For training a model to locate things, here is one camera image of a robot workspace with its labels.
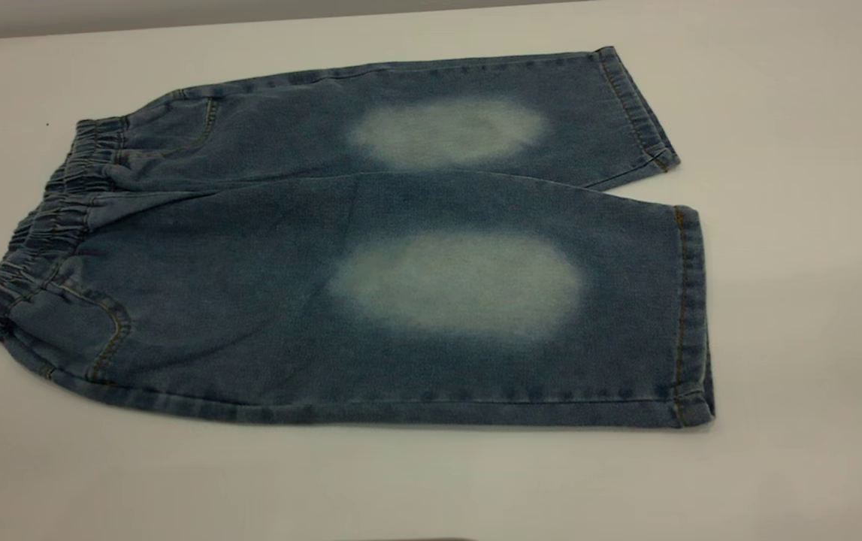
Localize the blue denim children's pants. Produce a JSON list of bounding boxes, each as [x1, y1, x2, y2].
[[0, 45, 715, 431]]

